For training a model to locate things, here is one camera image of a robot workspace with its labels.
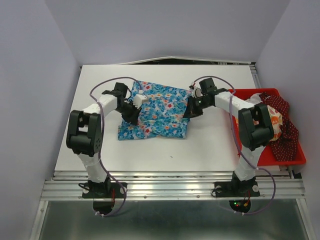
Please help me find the orange floral cream skirt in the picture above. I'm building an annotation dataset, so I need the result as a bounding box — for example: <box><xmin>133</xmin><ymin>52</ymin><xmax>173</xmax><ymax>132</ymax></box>
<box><xmin>245</xmin><ymin>92</ymin><xmax>283</xmax><ymax>142</ymax></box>

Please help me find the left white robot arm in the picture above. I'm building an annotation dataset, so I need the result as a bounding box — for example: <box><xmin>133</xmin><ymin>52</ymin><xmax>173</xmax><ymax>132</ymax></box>
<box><xmin>66</xmin><ymin>82</ymin><xmax>147</xmax><ymax>199</ymax></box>

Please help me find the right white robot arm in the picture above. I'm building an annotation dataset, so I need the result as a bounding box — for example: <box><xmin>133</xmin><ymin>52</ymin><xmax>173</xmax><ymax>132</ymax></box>
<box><xmin>183</xmin><ymin>76</ymin><xmax>274</xmax><ymax>198</ymax></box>

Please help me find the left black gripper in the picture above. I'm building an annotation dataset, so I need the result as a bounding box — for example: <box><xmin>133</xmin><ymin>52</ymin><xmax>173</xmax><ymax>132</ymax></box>
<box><xmin>115</xmin><ymin>101</ymin><xmax>142</xmax><ymax>126</ymax></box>

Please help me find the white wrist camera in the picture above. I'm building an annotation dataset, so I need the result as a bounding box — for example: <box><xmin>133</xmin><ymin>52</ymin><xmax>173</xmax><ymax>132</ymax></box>
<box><xmin>189</xmin><ymin>84</ymin><xmax>203</xmax><ymax>98</ymax></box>
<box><xmin>132</xmin><ymin>90</ymin><xmax>148</xmax><ymax>109</ymax></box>

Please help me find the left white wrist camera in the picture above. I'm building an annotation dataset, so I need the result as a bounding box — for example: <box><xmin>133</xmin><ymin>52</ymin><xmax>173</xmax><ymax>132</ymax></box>
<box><xmin>132</xmin><ymin>90</ymin><xmax>148</xmax><ymax>109</ymax></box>

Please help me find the aluminium frame rail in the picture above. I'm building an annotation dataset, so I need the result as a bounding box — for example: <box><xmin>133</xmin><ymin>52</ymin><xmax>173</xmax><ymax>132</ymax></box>
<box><xmin>40</xmin><ymin>170</ymin><xmax>306</xmax><ymax>201</ymax></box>

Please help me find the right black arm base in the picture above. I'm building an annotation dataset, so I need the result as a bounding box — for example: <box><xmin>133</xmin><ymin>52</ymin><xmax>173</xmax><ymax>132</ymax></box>
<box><xmin>211</xmin><ymin>181</ymin><xmax>261</xmax><ymax>198</ymax></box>

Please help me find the red polka dot skirt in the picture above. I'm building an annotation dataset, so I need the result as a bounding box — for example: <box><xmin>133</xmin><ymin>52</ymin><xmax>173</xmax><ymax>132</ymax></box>
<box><xmin>269</xmin><ymin>96</ymin><xmax>299</xmax><ymax>162</ymax></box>

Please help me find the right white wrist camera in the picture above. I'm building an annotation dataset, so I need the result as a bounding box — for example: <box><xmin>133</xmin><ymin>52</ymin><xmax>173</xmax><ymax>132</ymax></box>
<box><xmin>189</xmin><ymin>84</ymin><xmax>203</xmax><ymax>98</ymax></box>

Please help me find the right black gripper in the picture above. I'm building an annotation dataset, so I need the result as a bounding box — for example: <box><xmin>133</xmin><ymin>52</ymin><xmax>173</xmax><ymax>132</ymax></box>
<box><xmin>182</xmin><ymin>95</ymin><xmax>212</xmax><ymax>120</ymax></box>

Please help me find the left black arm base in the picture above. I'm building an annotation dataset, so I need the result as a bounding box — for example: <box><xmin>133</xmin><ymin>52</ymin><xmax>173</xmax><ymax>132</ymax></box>
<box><xmin>78</xmin><ymin>181</ymin><xmax>124</xmax><ymax>199</ymax></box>

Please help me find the blue floral skirt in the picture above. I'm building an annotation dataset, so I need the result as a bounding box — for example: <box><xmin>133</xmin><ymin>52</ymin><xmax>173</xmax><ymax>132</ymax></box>
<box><xmin>117</xmin><ymin>81</ymin><xmax>191</xmax><ymax>141</ymax></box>

